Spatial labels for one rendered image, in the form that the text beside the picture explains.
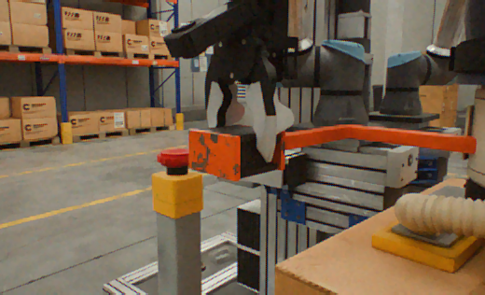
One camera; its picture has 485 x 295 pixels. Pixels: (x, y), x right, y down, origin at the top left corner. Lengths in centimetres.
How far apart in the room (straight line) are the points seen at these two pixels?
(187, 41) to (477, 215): 34
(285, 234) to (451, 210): 106
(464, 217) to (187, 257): 45
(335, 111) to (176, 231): 56
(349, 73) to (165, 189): 60
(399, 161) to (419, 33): 1027
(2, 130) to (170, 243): 683
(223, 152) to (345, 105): 67
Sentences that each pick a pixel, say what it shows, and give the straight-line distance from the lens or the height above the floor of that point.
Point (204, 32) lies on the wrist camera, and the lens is 41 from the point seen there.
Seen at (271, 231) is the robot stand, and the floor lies 59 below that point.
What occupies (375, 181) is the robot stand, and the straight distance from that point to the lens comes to 104.
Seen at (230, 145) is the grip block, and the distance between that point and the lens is 42.
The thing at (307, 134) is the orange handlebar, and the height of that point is 109.
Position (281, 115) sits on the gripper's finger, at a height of 112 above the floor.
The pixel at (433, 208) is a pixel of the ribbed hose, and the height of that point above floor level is 103.
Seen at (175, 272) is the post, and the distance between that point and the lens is 72.
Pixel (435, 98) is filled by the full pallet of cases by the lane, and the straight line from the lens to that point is 825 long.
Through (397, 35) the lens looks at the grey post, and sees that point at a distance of 438.
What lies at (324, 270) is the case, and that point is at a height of 95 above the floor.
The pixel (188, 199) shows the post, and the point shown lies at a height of 96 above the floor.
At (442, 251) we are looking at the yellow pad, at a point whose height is 97.
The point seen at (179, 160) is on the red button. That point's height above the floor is 103.
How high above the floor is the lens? 116
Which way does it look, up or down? 9 degrees down
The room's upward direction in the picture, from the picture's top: straight up
